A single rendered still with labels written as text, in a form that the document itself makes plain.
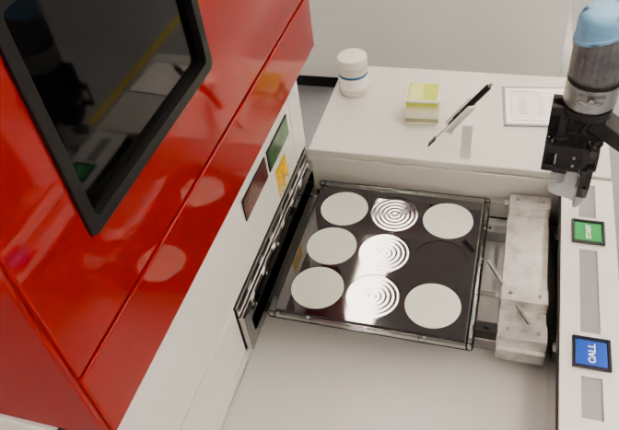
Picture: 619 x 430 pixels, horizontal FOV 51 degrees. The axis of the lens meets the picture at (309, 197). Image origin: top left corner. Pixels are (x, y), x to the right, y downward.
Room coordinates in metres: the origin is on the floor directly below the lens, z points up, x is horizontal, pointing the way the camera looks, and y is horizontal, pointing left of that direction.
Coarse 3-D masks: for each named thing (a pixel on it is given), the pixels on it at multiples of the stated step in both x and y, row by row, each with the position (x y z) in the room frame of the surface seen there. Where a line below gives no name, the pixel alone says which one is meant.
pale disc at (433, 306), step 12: (420, 288) 0.74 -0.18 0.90; (432, 288) 0.74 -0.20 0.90; (444, 288) 0.73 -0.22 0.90; (408, 300) 0.72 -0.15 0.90; (420, 300) 0.72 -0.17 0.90; (432, 300) 0.71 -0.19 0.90; (444, 300) 0.71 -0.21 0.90; (456, 300) 0.70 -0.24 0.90; (408, 312) 0.69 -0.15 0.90; (420, 312) 0.69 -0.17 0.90; (432, 312) 0.69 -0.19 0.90; (444, 312) 0.68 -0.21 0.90; (456, 312) 0.68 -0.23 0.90; (420, 324) 0.67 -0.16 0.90; (432, 324) 0.66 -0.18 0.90; (444, 324) 0.66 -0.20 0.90
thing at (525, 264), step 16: (512, 224) 0.89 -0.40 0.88; (528, 224) 0.88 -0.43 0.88; (544, 224) 0.87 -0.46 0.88; (512, 240) 0.84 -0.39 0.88; (528, 240) 0.84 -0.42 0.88; (544, 240) 0.83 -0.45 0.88; (512, 256) 0.80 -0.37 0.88; (528, 256) 0.80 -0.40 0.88; (544, 256) 0.79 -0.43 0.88; (512, 272) 0.76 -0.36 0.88; (528, 272) 0.76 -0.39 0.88; (544, 272) 0.75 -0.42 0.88; (544, 288) 0.72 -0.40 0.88; (512, 320) 0.66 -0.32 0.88; (544, 320) 0.65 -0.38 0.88; (496, 336) 0.63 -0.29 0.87; (496, 352) 0.61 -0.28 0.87; (512, 352) 0.60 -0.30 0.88; (528, 352) 0.59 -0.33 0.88
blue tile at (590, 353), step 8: (576, 344) 0.54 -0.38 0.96; (584, 344) 0.54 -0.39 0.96; (592, 344) 0.54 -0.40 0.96; (600, 344) 0.53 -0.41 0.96; (576, 352) 0.53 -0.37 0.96; (584, 352) 0.53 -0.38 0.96; (592, 352) 0.52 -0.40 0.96; (600, 352) 0.52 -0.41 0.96; (576, 360) 0.51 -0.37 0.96; (584, 360) 0.51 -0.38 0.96; (592, 360) 0.51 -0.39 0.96; (600, 360) 0.51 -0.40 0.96
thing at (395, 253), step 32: (320, 192) 1.04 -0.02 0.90; (384, 192) 1.01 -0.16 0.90; (320, 224) 0.95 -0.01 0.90; (352, 224) 0.93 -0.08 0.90; (384, 224) 0.92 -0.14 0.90; (416, 224) 0.91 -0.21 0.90; (352, 256) 0.85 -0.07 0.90; (384, 256) 0.83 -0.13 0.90; (416, 256) 0.82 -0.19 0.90; (448, 256) 0.81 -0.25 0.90; (288, 288) 0.79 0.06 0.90; (352, 288) 0.77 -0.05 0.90; (384, 288) 0.76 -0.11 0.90; (352, 320) 0.69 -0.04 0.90; (384, 320) 0.68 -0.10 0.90
